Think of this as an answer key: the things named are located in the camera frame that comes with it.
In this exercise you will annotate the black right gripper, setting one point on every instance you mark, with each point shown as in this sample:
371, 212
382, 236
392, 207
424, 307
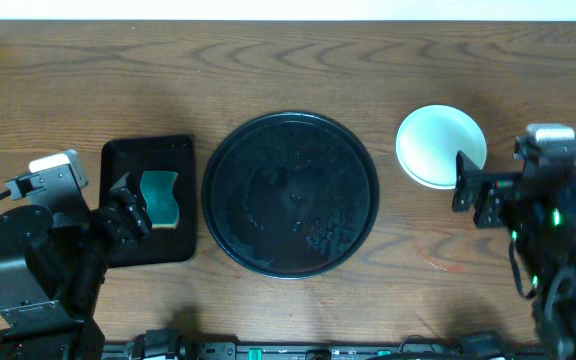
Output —
491, 197

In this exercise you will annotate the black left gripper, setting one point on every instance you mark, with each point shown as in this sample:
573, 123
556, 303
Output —
119, 215

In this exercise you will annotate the green scrubbing sponge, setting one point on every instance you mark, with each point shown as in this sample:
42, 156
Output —
161, 205

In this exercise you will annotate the light green plate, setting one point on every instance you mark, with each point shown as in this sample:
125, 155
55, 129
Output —
429, 139

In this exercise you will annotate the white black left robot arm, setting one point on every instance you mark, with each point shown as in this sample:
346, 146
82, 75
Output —
54, 254

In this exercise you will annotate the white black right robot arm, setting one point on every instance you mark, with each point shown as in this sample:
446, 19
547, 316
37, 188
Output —
537, 206

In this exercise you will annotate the black rectangular sponge tray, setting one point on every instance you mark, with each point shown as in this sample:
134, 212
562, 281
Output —
168, 153

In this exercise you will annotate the round black serving tray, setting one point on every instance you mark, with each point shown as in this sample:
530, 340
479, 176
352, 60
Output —
290, 194

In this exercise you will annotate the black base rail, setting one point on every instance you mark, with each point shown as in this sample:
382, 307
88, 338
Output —
167, 344

